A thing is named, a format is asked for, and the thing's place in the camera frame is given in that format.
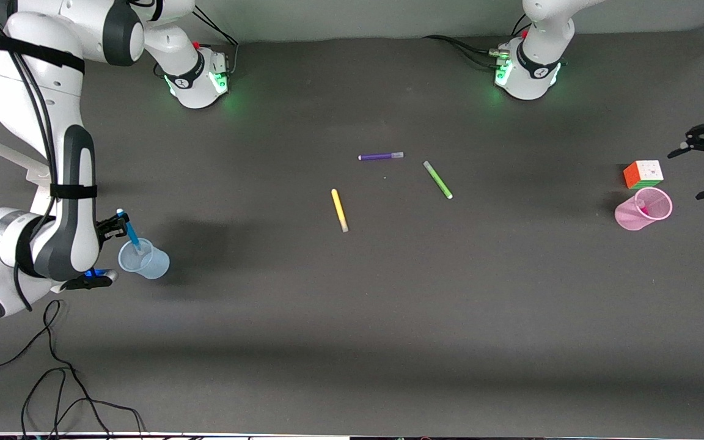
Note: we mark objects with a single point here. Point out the yellow marker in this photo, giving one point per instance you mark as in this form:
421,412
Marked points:
340,211

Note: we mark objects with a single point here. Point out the pink mesh cup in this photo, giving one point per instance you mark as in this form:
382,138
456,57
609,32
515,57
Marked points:
633,219

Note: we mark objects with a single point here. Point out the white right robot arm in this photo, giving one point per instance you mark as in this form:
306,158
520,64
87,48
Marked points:
28,91

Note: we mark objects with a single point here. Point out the pink marker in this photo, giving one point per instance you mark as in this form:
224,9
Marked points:
643,209

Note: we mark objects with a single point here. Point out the purple marker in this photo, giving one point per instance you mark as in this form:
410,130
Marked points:
379,156

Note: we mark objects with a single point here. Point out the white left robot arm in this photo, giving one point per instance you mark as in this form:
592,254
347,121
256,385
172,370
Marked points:
535,61

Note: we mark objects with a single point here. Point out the blue marker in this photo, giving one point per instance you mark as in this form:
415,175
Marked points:
132,235

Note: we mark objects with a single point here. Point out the green marker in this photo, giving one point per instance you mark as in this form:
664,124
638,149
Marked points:
437,179

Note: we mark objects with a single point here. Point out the multicoloured puzzle cube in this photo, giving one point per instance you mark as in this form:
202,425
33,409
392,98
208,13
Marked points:
645,171

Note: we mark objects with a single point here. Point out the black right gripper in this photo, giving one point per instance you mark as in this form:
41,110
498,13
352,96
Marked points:
109,228

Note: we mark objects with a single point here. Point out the light blue mesh cup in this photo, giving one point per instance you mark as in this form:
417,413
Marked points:
153,263

